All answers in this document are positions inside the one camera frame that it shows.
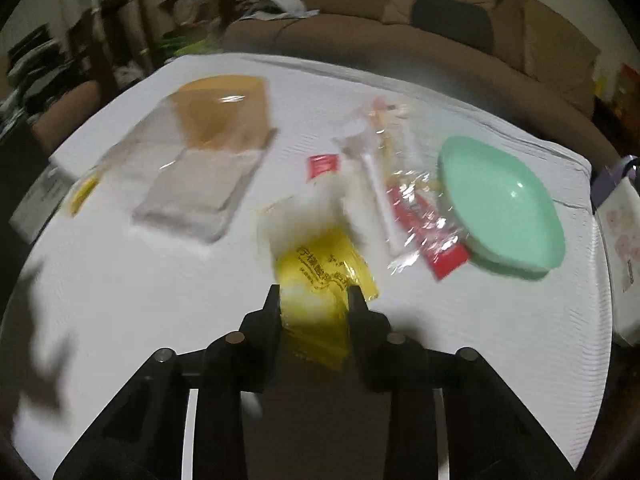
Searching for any clear plastic container bag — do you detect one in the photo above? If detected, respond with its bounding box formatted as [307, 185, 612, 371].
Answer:
[124, 75, 276, 244]

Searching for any red sauce packet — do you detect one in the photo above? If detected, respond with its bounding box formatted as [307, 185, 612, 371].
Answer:
[387, 185, 470, 281]

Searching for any yellow sauce packet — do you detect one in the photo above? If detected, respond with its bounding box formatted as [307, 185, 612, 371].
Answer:
[258, 196, 378, 370]

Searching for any clear cutlery packet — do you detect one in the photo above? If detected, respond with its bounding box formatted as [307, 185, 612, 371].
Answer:
[332, 96, 446, 276]

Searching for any black cushion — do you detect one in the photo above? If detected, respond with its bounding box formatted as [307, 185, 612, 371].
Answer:
[410, 0, 495, 54]

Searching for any brown armchair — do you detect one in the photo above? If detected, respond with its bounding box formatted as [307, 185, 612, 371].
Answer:
[32, 80, 102, 155]

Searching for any green plastic dish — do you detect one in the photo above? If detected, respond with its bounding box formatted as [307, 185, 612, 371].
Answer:
[438, 136, 566, 274]

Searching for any brown sofa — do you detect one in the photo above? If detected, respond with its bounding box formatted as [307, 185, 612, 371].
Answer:
[222, 0, 618, 168]

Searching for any white tissue box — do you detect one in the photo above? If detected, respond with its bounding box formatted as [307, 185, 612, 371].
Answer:
[591, 156, 640, 346]

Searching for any green yellow bag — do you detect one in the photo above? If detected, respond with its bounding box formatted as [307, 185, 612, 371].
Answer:
[157, 36, 221, 58]

